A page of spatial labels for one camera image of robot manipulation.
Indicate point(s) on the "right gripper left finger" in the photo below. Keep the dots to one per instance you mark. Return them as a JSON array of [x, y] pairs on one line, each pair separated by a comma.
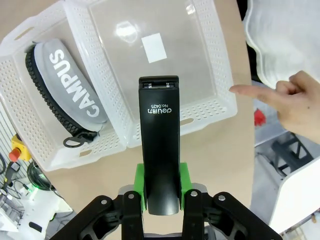
[[112, 215]]

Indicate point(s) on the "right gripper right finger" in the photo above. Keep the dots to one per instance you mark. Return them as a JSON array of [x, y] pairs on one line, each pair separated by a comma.
[[212, 215]]

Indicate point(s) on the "black stapler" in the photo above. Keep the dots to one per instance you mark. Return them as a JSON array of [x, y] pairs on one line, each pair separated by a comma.
[[160, 137]]

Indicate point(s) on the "grey zippered pencil case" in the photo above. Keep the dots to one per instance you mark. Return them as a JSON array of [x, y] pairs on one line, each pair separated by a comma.
[[67, 82]]

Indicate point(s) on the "person's left hand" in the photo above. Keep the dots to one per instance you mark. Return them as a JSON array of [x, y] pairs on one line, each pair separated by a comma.
[[300, 105]]

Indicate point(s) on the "white table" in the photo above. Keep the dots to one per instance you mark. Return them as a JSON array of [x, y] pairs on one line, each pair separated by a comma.
[[300, 195]]

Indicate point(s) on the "yellow emergency stop button box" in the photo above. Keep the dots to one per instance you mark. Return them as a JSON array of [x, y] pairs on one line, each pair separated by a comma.
[[21, 146]]

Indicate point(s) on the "white perforated plastic basket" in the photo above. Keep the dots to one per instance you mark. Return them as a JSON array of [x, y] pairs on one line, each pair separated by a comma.
[[220, 62], [15, 100]]

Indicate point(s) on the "person in white t-shirt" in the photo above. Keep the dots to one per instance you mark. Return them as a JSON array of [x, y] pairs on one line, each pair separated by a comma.
[[287, 37]]

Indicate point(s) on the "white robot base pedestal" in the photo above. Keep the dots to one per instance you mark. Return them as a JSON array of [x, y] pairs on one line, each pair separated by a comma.
[[47, 212]]

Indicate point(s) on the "black metal frame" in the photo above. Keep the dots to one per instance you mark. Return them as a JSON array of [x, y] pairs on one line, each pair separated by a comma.
[[292, 155]]

